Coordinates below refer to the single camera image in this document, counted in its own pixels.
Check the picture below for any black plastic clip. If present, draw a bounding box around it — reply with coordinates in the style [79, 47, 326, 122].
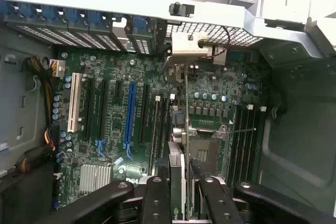
[169, 2, 195, 17]

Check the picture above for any long black expansion slot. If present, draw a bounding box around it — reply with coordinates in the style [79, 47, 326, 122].
[138, 83, 151, 146]
[98, 78, 109, 141]
[83, 77, 96, 140]

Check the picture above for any black sleeved wire bundle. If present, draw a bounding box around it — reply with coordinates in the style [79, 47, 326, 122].
[14, 126, 57, 174]

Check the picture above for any white expansion slot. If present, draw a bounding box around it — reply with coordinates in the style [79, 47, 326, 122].
[67, 72, 82, 133]

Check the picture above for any blue slot latch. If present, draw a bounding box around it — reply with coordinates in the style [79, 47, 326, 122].
[43, 7, 65, 24]
[88, 10, 109, 27]
[65, 8, 87, 25]
[7, 2, 28, 22]
[132, 15, 148, 33]

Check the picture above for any grey open PC case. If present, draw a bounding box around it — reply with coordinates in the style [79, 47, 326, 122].
[0, 0, 336, 224]

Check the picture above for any CPU socket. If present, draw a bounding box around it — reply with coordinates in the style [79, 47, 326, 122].
[188, 126, 229, 178]

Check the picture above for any short black expansion slot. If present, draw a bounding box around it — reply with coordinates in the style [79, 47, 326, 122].
[115, 81, 124, 99]

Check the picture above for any red black twisted wire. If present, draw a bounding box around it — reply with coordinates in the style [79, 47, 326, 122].
[198, 26, 232, 61]

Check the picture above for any blue expansion slot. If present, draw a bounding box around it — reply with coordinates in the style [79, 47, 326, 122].
[123, 81, 137, 161]

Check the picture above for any black RAM slot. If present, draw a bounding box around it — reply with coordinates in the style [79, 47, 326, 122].
[227, 105, 242, 183]
[245, 106, 261, 183]
[239, 105, 255, 183]
[158, 95, 171, 175]
[233, 105, 249, 183]
[148, 95, 160, 175]

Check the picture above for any silver finned chipset heatsink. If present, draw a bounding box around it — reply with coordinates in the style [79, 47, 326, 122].
[79, 163, 112, 195]

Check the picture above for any white plastic block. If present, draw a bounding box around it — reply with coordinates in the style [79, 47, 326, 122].
[171, 32, 211, 58]

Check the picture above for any thin metal locking lever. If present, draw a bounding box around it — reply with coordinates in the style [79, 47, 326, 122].
[216, 127, 257, 137]

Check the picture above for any black yellow power wire bundle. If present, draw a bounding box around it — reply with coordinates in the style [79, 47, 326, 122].
[25, 56, 57, 126]

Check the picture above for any white power connector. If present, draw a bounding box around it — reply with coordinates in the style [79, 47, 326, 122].
[48, 58, 66, 78]

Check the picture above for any green motherboard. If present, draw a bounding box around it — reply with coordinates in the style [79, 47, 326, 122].
[51, 48, 266, 209]

